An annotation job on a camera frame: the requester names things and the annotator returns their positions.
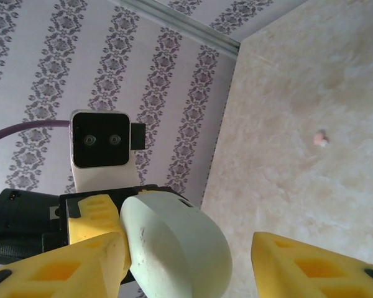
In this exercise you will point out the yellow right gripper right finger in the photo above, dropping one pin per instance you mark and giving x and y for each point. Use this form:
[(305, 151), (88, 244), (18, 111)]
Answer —
[(314, 273)]

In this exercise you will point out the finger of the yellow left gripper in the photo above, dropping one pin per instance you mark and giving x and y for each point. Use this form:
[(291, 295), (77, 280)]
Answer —
[(93, 217)]

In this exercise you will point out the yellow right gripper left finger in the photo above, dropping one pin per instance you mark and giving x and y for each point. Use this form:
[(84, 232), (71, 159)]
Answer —
[(65, 273)]

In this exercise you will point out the oval earbud charging case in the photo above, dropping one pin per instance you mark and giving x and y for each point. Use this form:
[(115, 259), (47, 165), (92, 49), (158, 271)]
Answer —
[(180, 242)]

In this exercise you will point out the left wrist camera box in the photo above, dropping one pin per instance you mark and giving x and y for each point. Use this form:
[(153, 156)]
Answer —
[(101, 139)]

